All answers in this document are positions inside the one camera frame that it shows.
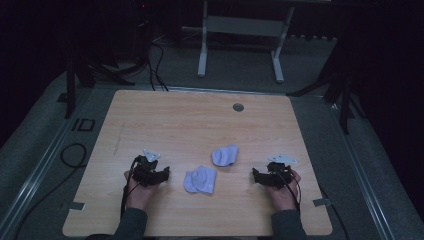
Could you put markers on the grey tape strip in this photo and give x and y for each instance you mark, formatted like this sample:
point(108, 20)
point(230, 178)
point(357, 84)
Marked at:
point(322, 202)

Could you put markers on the metal floor rail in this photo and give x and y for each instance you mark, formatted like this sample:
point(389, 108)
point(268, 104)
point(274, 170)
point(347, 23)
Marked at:
point(30, 186)
point(363, 180)

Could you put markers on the pale blue ankle sock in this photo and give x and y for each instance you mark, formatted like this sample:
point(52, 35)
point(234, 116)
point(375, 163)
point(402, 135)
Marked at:
point(225, 156)
point(200, 180)

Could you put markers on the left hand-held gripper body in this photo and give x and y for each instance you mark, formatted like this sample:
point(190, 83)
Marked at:
point(143, 170)

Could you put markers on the person's right hand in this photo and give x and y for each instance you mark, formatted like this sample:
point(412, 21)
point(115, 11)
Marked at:
point(283, 196)

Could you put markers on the black tripod stand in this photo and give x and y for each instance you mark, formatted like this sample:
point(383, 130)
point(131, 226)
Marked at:
point(70, 86)
point(345, 100)

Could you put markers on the person's left hand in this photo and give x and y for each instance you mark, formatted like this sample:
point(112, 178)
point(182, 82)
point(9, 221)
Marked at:
point(140, 196)

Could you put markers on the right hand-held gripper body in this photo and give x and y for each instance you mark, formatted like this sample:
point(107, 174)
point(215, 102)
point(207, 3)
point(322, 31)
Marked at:
point(280, 171)

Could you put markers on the grey round table grommet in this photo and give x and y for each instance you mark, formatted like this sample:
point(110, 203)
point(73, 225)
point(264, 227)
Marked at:
point(238, 107)

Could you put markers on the white metal desk frame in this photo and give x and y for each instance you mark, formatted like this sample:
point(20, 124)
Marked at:
point(245, 26)

